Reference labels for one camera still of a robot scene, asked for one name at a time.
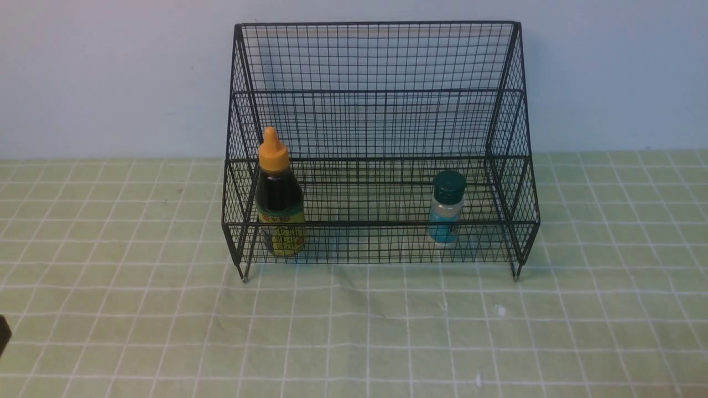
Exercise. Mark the dark sauce bottle orange cap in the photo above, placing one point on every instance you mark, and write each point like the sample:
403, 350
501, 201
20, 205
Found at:
279, 198

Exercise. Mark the small blue bottle green cap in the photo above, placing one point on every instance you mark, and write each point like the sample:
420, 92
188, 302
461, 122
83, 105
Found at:
446, 206

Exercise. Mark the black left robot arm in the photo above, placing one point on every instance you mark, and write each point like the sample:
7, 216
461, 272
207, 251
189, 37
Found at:
5, 334

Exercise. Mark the green checkered tablecloth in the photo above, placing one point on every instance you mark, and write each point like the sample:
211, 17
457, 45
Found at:
117, 282

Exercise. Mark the black wire mesh rack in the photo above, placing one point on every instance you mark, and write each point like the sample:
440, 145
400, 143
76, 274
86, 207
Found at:
371, 112

